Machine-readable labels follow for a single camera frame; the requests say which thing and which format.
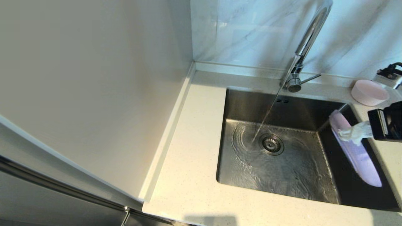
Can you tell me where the purple plate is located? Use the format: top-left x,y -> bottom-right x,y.
329,109 -> 383,188

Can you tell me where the pink bowl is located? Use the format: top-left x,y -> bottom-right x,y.
351,79 -> 390,106

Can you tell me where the chrome kitchen faucet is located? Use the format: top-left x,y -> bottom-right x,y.
280,0 -> 333,93

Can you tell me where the stainless steel sink basin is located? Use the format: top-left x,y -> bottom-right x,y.
216,87 -> 401,211

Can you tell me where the round metal drain strainer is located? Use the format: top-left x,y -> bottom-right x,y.
259,134 -> 285,156

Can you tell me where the running water stream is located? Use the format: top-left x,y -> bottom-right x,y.
251,56 -> 297,144

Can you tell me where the white tall cabinet side panel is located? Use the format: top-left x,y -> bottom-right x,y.
0,0 -> 193,203

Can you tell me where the chrome door trim bar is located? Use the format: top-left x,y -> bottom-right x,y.
0,155 -> 130,212

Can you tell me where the grey steel appliance door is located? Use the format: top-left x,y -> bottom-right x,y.
0,171 -> 126,226

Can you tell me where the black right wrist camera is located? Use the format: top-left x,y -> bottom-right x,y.
367,108 -> 390,141

